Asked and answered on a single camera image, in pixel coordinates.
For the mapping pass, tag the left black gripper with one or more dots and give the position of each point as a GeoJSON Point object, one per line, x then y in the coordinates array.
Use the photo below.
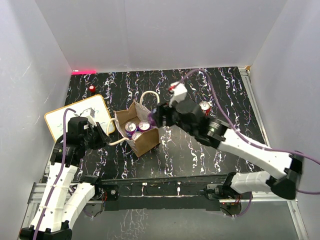
{"type": "Point", "coordinates": [101, 142]}

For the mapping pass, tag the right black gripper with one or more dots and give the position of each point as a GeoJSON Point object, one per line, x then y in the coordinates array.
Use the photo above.
{"type": "Point", "coordinates": [162, 110]}

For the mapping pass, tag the purple soda can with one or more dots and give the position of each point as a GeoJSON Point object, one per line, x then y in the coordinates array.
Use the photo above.
{"type": "Point", "coordinates": [130, 128]}
{"type": "Point", "coordinates": [144, 126]}
{"type": "Point", "coordinates": [151, 120]}

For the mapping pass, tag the canvas tote bag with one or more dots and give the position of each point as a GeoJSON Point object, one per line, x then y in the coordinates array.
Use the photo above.
{"type": "Point", "coordinates": [135, 113]}

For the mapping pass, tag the red cola can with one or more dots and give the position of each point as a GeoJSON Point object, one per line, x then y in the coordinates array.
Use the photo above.
{"type": "Point", "coordinates": [136, 135]}
{"type": "Point", "coordinates": [205, 107]}

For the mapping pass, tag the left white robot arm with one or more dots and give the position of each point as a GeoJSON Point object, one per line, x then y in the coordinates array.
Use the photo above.
{"type": "Point", "coordinates": [57, 214]}

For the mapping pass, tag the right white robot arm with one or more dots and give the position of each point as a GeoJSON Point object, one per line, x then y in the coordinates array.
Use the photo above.
{"type": "Point", "coordinates": [280, 174]}

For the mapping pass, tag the yellow framed whiteboard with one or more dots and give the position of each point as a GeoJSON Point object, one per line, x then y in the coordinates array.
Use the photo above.
{"type": "Point", "coordinates": [54, 119]}

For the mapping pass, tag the red emergency stop button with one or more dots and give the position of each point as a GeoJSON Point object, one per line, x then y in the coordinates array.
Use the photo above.
{"type": "Point", "coordinates": [92, 89]}

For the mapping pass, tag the pink tape strip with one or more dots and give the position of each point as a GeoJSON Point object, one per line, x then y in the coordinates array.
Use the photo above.
{"type": "Point", "coordinates": [84, 72]}

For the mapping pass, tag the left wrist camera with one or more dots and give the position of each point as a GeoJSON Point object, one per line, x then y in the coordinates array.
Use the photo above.
{"type": "Point", "coordinates": [89, 113]}

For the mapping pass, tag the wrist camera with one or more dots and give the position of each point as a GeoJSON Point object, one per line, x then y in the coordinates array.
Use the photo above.
{"type": "Point", "coordinates": [89, 113]}
{"type": "Point", "coordinates": [178, 93]}

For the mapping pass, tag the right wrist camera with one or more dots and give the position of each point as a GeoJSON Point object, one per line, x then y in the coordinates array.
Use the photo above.
{"type": "Point", "coordinates": [178, 93]}

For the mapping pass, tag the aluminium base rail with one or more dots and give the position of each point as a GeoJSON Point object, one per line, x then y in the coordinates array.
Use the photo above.
{"type": "Point", "coordinates": [186, 192]}

